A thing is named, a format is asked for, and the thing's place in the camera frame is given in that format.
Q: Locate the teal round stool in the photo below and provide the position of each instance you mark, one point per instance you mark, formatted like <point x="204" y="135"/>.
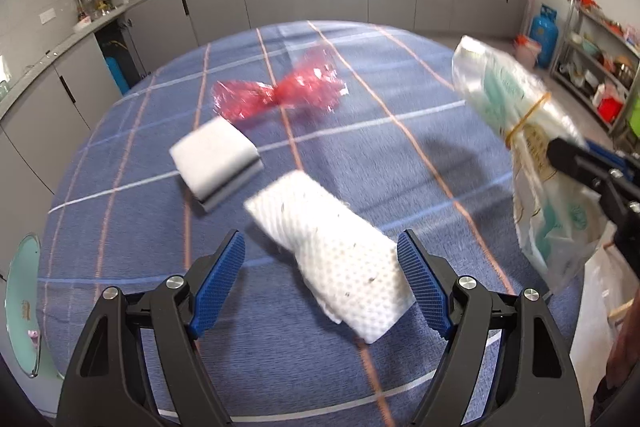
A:
<point x="20" y="307"/>

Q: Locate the white sponge grey backing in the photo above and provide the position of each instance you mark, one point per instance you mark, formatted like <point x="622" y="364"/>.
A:
<point x="215" y="152"/>

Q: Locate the white wall socket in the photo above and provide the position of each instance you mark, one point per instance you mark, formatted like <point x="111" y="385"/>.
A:
<point x="47" y="16"/>

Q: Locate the person's right forearm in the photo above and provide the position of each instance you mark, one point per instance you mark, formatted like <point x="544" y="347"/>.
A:
<point x="622" y="357"/>

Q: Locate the blue water jug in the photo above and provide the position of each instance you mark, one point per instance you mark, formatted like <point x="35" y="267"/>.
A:
<point x="117" y="74"/>

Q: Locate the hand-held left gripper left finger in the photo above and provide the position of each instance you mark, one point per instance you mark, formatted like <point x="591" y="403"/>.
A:
<point x="220" y="287"/>

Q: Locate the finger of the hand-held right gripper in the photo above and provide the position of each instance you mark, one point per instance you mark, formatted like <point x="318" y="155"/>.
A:
<point x="617" y="162"/>
<point x="575" y="159"/>

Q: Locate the red packet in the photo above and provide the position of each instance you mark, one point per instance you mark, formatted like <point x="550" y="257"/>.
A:
<point x="610" y="104"/>

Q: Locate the blue gas cylinder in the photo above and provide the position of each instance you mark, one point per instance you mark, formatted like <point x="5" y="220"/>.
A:
<point x="544" y="37"/>

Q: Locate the red cellophane wrapper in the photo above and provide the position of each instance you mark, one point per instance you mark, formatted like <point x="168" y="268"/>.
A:
<point x="300" y="87"/>

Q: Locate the metal storage shelf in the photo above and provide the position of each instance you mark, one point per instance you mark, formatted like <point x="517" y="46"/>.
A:
<point x="570" y="37"/>

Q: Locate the blue plaid tablecloth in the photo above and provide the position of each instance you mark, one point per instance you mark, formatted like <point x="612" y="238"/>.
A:
<point x="375" y="157"/>

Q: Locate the clear plastic bag green print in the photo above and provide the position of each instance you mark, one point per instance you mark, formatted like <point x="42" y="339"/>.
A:
<point x="500" y="82"/>

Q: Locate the red and white plastic bag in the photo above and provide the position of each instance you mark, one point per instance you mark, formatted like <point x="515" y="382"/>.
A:
<point x="527" y="52"/>

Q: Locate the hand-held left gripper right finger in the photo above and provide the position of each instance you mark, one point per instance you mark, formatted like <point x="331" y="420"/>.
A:
<point x="420" y="282"/>

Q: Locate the white mesh cloth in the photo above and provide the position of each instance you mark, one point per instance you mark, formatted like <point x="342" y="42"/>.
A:
<point x="330" y="247"/>

